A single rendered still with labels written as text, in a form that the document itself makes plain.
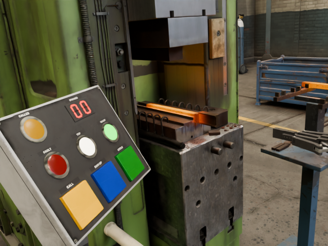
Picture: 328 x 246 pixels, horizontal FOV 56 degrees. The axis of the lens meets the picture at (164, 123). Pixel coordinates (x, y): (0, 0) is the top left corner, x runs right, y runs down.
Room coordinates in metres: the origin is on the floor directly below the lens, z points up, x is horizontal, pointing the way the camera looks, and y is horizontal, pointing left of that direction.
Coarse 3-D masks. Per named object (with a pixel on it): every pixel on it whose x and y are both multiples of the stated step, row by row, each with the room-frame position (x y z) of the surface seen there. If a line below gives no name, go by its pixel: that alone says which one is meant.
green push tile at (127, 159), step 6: (126, 150) 0.75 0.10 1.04; (132, 150) 0.77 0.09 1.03; (120, 156) 0.72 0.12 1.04; (126, 156) 0.73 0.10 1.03; (132, 156) 0.75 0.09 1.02; (120, 162) 0.70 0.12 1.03; (126, 162) 0.72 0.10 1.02; (132, 162) 0.74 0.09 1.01; (138, 162) 0.75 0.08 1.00; (126, 168) 0.71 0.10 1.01; (132, 168) 0.72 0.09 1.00; (138, 168) 0.74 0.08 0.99; (126, 174) 0.70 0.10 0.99; (132, 174) 0.71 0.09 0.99; (138, 174) 0.72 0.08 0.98; (132, 180) 0.70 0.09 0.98
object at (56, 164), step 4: (52, 156) 0.58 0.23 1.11; (56, 156) 0.58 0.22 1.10; (60, 156) 0.59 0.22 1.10; (48, 160) 0.56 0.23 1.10; (52, 160) 0.57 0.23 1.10; (56, 160) 0.58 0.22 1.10; (60, 160) 0.58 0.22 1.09; (64, 160) 0.59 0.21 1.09; (48, 164) 0.56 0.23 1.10; (52, 164) 0.56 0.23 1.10; (56, 164) 0.57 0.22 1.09; (60, 164) 0.58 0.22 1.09; (64, 164) 0.58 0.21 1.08; (52, 168) 0.56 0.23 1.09; (56, 168) 0.56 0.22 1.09; (60, 168) 0.57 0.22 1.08; (64, 168) 0.58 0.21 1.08; (52, 172) 0.55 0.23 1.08; (56, 172) 0.56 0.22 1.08; (60, 172) 0.56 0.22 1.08; (64, 172) 0.57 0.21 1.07
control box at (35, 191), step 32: (64, 96) 0.72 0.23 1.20; (96, 96) 0.81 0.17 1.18; (0, 128) 0.54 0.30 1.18; (64, 128) 0.65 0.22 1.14; (96, 128) 0.73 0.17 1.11; (0, 160) 0.54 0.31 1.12; (32, 160) 0.54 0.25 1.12; (96, 160) 0.66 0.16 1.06; (32, 192) 0.51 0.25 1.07; (64, 192) 0.54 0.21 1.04; (96, 192) 0.60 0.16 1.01; (128, 192) 0.67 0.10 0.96; (32, 224) 0.52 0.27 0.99; (64, 224) 0.50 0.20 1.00; (96, 224) 0.55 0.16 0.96
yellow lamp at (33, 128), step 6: (30, 120) 0.60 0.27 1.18; (36, 120) 0.61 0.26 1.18; (24, 126) 0.58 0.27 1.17; (30, 126) 0.59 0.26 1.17; (36, 126) 0.60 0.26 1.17; (42, 126) 0.61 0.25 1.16; (30, 132) 0.58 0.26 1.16; (36, 132) 0.59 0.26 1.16; (42, 132) 0.60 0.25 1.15; (36, 138) 0.58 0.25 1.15
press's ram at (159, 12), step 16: (128, 0) 1.13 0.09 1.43; (144, 0) 1.07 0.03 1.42; (160, 0) 1.04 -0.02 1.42; (176, 0) 1.09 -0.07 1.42; (192, 0) 1.14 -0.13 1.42; (208, 0) 1.20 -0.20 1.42; (128, 16) 1.14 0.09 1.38; (144, 16) 1.07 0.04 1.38; (160, 16) 1.04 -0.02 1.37; (176, 16) 1.09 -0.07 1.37; (192, 16) 1.14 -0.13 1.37
